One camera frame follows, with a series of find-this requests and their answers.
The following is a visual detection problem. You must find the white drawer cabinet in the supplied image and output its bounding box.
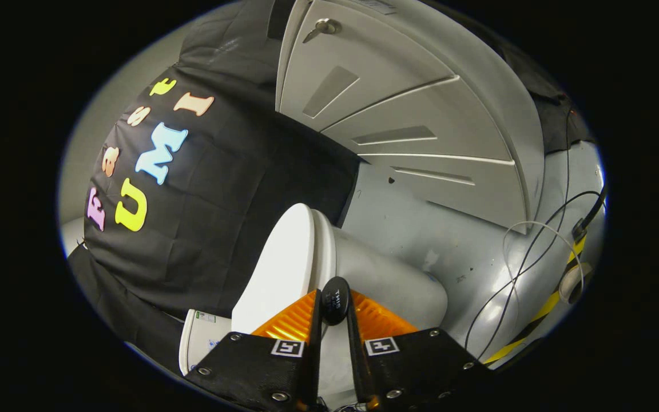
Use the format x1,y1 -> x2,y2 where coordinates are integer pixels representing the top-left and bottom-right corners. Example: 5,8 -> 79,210
275,0 -> 545,234

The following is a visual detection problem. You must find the thick black cable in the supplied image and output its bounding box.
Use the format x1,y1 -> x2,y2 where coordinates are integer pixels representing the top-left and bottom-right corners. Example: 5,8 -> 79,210
573,189 -> 608,241

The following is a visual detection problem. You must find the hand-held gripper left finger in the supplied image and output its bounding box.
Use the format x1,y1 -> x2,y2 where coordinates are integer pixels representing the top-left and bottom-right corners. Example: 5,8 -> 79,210
184,289 -> 323,412

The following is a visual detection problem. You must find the yellow black hazard tape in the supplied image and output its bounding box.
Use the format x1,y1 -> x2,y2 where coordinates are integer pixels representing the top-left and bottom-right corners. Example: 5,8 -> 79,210
483,237 -> 587,366

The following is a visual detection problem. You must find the thin black cable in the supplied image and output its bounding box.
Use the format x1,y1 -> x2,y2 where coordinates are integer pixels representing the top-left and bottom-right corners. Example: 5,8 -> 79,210
466,109 -> 602,351

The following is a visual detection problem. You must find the thin white cable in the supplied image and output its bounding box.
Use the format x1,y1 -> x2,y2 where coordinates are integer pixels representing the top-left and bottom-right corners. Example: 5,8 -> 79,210
501,221 -> 585,298

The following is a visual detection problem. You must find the metal cabinet lock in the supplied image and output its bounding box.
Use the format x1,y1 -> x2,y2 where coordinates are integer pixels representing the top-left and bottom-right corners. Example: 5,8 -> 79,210
303,18 -> 342,43

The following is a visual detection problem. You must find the black oval lid tab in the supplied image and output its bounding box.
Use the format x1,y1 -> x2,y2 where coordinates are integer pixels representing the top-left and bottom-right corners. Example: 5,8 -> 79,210
321,276 -> 350,326

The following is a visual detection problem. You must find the black backdrop cloth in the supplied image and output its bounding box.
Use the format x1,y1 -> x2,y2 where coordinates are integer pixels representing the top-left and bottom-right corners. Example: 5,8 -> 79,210
66,0 -> 596,370

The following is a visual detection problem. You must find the white round floor fitting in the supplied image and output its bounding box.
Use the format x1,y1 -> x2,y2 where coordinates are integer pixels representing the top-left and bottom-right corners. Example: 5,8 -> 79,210
558,262 -> 593,304

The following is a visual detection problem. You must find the white toilet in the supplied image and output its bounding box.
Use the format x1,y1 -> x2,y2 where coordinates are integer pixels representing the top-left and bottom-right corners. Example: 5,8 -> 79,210
178,209 -> 449,410

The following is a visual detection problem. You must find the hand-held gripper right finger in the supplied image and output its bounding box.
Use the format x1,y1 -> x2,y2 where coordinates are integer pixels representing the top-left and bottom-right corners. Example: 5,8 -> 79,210
346,289 -> 493,410

